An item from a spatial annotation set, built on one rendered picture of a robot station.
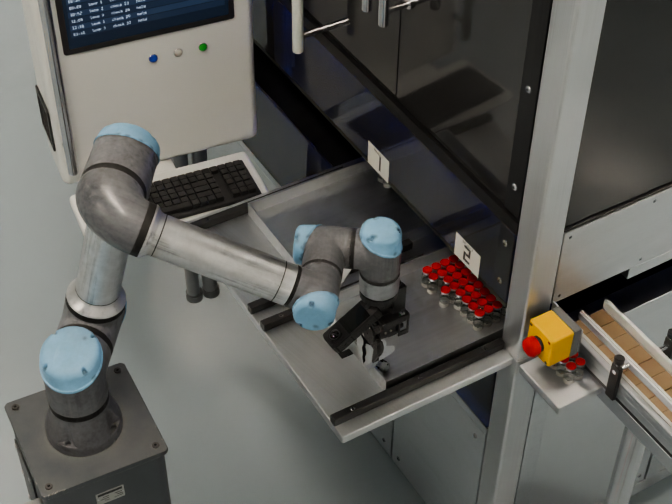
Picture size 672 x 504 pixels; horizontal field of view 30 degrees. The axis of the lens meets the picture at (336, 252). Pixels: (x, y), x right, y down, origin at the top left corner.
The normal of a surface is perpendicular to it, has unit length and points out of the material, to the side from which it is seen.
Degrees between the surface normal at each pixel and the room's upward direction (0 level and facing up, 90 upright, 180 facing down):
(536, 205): 90
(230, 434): 0
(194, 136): 90
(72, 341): 7
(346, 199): 0
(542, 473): 90
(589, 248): 90
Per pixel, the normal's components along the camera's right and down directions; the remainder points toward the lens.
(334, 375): 0.01, -0.72
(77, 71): 0.40, 0.64
